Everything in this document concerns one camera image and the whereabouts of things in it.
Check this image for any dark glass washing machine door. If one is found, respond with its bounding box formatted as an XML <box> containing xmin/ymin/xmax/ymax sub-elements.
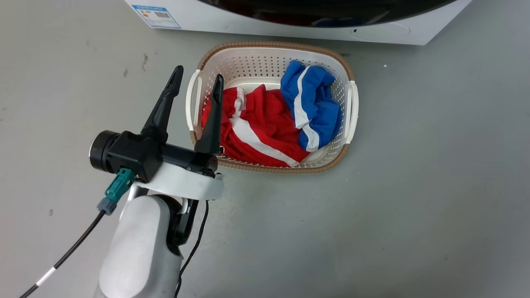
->
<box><xmin>196</xmin><ymin>0</ymin><xmax>457</xmax><ymax>29</ymax></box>

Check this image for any red garment with white stripe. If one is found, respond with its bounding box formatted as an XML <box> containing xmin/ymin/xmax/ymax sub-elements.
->
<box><xmin>201</xmin><ymin>84</ymin><xmax>311</xmax><ymax>168</ymax></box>

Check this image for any blue garment with white stripe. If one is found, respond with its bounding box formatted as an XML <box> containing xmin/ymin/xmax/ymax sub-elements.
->
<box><xmin>280</xmin><ymin>60</ymin><xmax>343</xmax><ymax>152</ymax></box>

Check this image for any black cable with teal connector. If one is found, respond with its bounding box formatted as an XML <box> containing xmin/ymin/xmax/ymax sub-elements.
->
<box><xmin>19</xmin><ymin>168</ymin><xmax>136</xmax><ymax>298</ymax></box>

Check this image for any blue energy label sticker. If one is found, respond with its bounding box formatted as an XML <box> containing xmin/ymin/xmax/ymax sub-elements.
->
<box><xmin>132</xmin><ymin>5</ymin><xmax>182</xmax><ymax>29</ymax></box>

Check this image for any white washing machine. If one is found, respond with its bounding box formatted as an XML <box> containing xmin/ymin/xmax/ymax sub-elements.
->
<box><xmin>124</xmin><ymin>0</ymin><xmax>473</xmax><ymax>46</ymax></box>

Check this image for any white perforated laundry basket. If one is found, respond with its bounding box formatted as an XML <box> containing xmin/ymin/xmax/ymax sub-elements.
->
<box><xmin>185</xmin><ymin>41</ymin><xmax>359</xmax><ymax>174</ymax></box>

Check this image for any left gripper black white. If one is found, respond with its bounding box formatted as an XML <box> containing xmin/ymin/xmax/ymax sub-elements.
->
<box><xmin>133</xmin><ymin>65</ymin><xmax>225</xmax><ymax>202</ymax></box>

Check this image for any thin black cable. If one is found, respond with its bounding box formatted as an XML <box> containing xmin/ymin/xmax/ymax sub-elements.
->
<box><xmin>174</xmin><ymin>200</ymin><xmax>210</xmax><ymax>298</ymax></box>

